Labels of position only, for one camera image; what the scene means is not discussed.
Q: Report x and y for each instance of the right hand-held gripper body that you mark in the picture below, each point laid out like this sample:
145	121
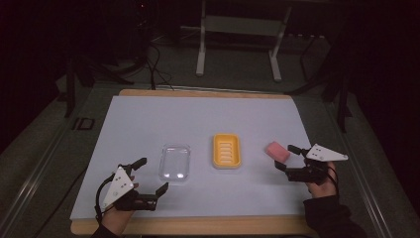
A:
313	170

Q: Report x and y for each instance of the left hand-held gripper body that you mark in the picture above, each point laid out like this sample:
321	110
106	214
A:
118	187

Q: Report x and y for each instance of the pink soap bar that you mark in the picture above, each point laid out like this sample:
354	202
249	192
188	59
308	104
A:
278	152

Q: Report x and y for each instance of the clear plastic tray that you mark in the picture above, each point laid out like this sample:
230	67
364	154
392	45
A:
175	162

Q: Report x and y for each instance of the yellow soap dish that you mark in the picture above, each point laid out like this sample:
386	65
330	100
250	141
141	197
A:
226	150

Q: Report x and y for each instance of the person's right hand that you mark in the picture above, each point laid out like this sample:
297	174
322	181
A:
322	188

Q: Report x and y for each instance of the person's left hand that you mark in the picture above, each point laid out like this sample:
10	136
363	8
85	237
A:
115	219

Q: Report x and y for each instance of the wooden table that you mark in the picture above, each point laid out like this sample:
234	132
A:
204	225

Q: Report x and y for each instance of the black tripod stand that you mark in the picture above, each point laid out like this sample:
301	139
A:
70	89
343	99

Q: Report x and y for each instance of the white table mat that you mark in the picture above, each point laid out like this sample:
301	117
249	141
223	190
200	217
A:
198	119

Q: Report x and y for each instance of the white metal stand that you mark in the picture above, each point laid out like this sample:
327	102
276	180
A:
244	25

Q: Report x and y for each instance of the black floor bracket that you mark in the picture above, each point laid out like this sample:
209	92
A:
84	124

